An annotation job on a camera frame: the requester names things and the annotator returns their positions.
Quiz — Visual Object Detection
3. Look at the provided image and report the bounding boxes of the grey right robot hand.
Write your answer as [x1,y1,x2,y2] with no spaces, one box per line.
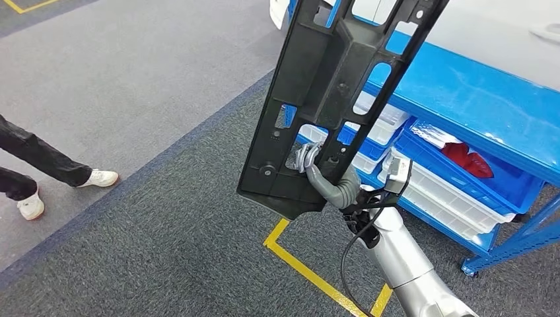
[294,142,340,207]

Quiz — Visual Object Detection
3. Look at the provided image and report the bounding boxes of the red plastic part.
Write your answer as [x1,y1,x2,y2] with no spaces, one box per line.
[440,142,472,168]
[464,152,495,180]

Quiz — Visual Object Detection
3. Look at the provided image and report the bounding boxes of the blue metal shelf rack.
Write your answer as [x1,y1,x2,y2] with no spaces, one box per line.
[279,0,560,277]

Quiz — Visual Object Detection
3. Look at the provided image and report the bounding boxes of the clear plastic bag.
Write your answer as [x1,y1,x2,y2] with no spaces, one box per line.
[411,122,463,151]

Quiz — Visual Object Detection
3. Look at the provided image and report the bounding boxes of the white car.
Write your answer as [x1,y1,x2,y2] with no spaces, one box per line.
[269,0,560,92]

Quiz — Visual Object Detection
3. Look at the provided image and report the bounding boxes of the person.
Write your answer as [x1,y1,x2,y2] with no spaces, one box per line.
[0,114,120,221]

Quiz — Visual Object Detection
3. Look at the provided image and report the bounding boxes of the black camera cable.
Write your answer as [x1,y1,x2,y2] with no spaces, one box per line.
[340,192,395,317]

